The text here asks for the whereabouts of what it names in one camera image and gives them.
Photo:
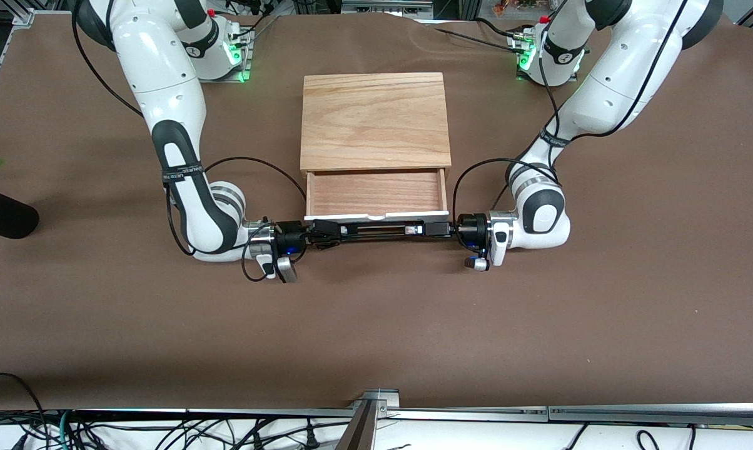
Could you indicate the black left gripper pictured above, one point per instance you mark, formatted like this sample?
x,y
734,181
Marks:
x,y
470,229

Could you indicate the aluminium camera post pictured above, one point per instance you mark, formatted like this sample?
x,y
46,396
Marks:
x,y
364,431

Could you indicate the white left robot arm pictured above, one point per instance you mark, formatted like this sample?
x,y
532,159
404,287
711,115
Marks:
x,y
539,219

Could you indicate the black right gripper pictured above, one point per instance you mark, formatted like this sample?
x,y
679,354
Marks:
x,y
288,239

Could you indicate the black ribbed cylinder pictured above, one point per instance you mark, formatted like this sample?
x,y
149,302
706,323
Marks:
x,y
1,215

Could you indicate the brown table cloth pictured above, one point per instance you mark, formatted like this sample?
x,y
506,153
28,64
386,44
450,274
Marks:
x,y
376,312

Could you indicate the light wooden drawer cabinet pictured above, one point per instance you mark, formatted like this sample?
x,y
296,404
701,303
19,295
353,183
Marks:
x,y
376,119

